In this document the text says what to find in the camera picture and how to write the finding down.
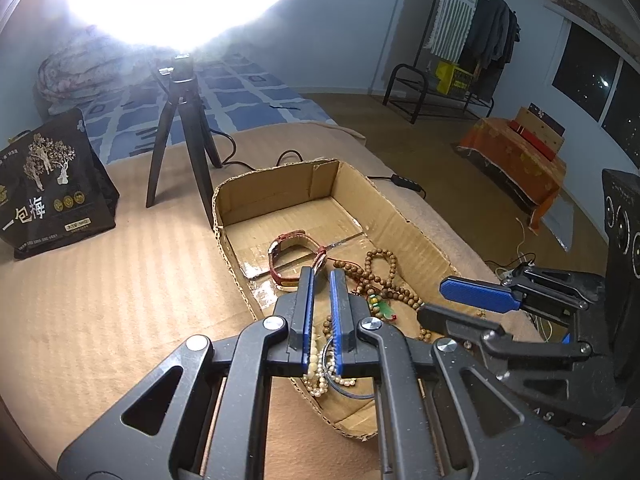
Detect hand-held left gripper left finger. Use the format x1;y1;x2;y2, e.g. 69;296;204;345
57;267;315;480

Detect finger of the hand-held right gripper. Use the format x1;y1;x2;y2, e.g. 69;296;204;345
417;305;601;361
440;266;608;321

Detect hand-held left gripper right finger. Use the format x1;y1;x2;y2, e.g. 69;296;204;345
330;270;571;480

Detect long wooden bead necklace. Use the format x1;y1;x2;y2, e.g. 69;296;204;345
322;248;436;343

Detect cream bead bracelet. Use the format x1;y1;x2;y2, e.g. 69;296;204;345
301;245;351;378

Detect white pearl bracelet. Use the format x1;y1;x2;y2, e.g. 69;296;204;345
305;372;335;397

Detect brown strap wristwatch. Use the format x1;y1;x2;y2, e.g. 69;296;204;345
267;230;326;291

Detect black bangle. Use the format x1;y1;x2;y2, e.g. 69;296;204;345
320;342;377;401

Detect orange cloth covered table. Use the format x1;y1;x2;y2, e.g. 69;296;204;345
457;116;568;231

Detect flat red box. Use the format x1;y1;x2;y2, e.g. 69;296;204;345
509;120;563;153

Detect tan cardboard box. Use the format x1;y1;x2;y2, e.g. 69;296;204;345
515;105;566;161

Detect dark flat box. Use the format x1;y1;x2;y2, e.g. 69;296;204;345
527;102;567;137

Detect yellow box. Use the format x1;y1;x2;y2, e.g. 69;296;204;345
434;60;473;96

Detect black clothes rack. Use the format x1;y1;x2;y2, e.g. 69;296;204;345
382;0;521;125

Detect blue checked bedsheet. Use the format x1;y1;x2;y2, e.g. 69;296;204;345
80;52;336;166

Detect black tripod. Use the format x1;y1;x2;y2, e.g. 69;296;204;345
145;52;223;231

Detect dark window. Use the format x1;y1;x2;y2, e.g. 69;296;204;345
542;0;640;146

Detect dark hanging clothes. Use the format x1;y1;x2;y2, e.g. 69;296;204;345
460;0;521;91

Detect striped towel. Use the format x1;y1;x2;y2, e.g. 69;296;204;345
429;0;485;61

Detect black printed snack bag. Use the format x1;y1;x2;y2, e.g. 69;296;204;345
0;107;121;260

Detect patterned quilt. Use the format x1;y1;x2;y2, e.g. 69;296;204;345
32;25;166;116

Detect white cable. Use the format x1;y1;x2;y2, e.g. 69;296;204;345
515;217;531;261

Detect black cable with switch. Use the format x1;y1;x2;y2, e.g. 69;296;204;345
210;125;426;201

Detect white ring light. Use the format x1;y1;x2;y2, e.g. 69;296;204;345
30;0;341;56

